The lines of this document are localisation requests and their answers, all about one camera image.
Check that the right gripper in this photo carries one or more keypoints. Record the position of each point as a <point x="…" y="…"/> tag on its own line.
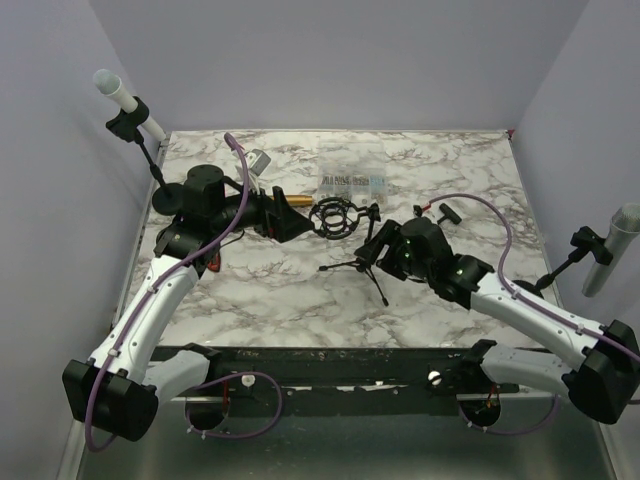
<point x="389" y="233"/>

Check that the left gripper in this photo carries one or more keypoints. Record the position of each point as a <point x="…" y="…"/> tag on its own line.
<point x="276" y="217"/>

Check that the black shock-mount tripod stand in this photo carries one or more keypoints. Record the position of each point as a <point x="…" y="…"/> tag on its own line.
<point x="338" y="218"/>

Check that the black round-base mic stand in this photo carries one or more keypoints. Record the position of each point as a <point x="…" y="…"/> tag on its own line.
<point x="167" y="199"/>

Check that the white microphone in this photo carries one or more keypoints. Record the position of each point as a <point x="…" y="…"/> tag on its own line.
<point x="111" y="86"/>

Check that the gold microphone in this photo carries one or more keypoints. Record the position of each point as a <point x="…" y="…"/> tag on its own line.
<point x="300" y="201"/>

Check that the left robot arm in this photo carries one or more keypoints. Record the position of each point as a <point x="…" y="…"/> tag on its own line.
<point x="116" y="390"/>

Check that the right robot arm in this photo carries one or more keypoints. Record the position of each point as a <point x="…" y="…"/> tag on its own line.
<point x="594" y="366"/>

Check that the black right mic stand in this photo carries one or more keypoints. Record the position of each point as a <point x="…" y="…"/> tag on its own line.
<point x="585" y="241"/>

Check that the silver microphone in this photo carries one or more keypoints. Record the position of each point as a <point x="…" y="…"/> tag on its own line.
<point x="623" y="229"/>

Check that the clear screw organizer box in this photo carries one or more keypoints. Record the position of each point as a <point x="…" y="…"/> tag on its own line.
<point x="352" y="170"/>

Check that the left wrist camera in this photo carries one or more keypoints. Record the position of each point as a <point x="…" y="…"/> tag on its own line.
<point x="258" y="161"/>

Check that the black T-handle tool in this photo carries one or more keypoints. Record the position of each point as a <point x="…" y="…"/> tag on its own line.
<point x="448" y="215"/>

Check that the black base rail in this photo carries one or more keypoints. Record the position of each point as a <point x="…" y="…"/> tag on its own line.
<point x="328" y="382"/>

